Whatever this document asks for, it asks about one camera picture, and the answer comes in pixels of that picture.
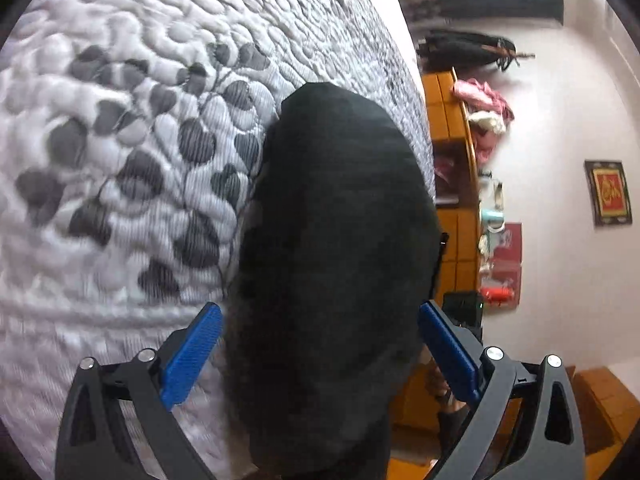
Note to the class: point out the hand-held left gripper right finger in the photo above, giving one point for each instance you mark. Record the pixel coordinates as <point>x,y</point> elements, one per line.
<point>450,350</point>

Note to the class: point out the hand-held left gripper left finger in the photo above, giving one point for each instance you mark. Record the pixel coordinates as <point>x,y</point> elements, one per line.
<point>192,355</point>

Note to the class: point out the black pants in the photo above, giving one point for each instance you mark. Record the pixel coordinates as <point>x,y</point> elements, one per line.
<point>330,260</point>

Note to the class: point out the red bottle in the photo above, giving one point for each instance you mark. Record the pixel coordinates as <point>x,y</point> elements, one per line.
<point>495,294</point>

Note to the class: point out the teal cup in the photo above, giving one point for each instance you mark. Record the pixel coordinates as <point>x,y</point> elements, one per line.
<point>492,216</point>

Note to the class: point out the clear bottle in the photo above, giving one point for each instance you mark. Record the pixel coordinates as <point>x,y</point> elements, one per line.
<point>498,194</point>

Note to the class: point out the cardboard box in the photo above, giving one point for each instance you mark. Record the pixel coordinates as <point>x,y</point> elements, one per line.
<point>600,400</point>

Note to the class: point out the dark framed red picture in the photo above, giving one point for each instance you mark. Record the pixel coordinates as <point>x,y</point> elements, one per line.
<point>607,192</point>

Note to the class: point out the yellow wooden cabinet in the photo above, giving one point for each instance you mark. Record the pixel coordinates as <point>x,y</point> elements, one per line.
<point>450,115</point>

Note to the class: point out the pink clothes pile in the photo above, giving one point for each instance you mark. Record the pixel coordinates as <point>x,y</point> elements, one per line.
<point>480,92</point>

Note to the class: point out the grey quilted leaf-print bedspread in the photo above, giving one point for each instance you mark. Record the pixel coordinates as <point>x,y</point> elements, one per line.
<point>125,110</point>

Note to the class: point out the red wall poster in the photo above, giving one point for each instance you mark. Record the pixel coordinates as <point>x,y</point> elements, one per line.
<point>510,245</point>

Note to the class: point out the black bag on wall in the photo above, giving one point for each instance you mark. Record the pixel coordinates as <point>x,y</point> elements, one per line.
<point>460,45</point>

